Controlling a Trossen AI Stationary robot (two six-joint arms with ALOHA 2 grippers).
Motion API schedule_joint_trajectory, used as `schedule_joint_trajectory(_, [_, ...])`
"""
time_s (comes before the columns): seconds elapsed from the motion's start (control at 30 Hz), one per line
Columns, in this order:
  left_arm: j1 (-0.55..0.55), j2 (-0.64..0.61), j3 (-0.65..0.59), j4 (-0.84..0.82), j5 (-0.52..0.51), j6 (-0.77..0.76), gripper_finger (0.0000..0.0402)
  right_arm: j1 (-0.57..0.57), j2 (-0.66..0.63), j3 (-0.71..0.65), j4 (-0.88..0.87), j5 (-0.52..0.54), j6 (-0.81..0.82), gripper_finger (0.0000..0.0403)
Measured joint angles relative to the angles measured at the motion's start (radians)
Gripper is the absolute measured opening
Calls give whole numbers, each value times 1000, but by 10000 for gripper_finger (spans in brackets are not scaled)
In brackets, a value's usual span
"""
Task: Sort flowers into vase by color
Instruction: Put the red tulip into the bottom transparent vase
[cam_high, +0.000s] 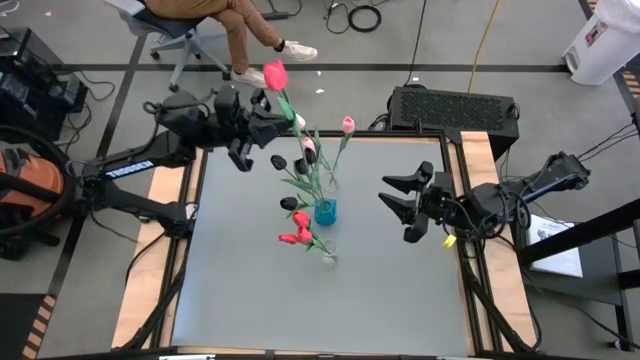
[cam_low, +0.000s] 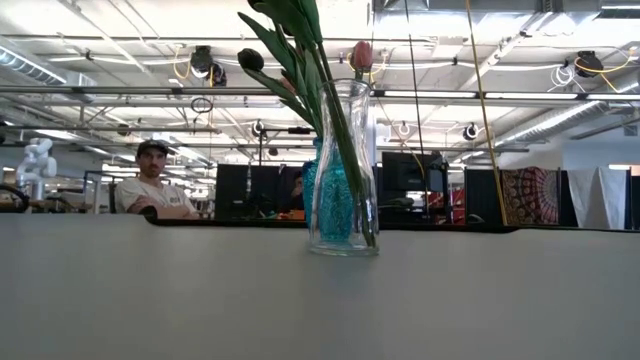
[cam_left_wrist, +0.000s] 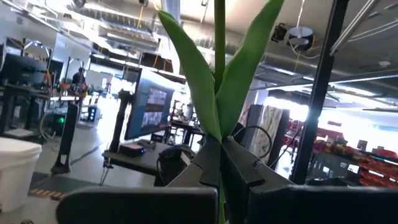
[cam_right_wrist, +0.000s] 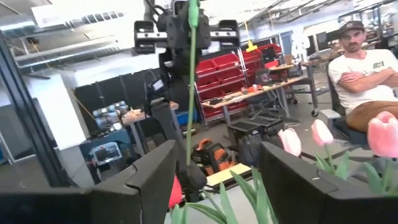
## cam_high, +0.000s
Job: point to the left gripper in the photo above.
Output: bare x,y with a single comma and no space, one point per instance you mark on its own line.
232,120

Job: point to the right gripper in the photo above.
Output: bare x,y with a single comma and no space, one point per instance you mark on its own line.
437,200

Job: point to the pink artificial tulip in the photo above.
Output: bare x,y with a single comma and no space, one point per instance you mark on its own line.
300,121
348,124
309,144

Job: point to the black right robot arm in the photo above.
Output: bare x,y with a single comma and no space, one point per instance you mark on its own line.
500,205

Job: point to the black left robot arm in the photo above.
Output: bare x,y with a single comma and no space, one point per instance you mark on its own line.
130,170

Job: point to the clear glass vase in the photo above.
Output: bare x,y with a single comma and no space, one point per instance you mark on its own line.
329,256
331,182

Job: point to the blue glass vase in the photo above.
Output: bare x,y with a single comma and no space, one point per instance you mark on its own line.
325,213

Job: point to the black computer tower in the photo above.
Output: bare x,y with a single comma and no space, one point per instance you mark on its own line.
450,110

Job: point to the person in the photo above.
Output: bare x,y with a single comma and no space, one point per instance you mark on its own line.
240,25

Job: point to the black power strip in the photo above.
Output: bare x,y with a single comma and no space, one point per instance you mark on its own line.
277,15

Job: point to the grey office chair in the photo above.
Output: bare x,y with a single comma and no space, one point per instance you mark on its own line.
175,30

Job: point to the wooden side board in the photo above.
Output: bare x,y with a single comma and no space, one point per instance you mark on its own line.
145,300
515,300

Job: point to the white paper booklet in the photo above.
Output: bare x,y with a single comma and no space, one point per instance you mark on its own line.
555,250

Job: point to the black metal stand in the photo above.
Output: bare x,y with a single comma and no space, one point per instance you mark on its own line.
580,235

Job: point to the black equipment case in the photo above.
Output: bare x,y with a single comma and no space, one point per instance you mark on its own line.
30,85

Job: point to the orange shop vacuum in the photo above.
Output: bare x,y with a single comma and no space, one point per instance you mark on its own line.
35,175

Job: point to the white trash bin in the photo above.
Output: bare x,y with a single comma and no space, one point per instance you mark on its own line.
605,45

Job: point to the silver aluminium extrusion bar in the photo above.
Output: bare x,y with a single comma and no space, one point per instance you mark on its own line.
187,357

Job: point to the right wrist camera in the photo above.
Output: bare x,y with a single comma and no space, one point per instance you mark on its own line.
416,230

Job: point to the black table frame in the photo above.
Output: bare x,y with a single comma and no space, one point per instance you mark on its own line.
400,134

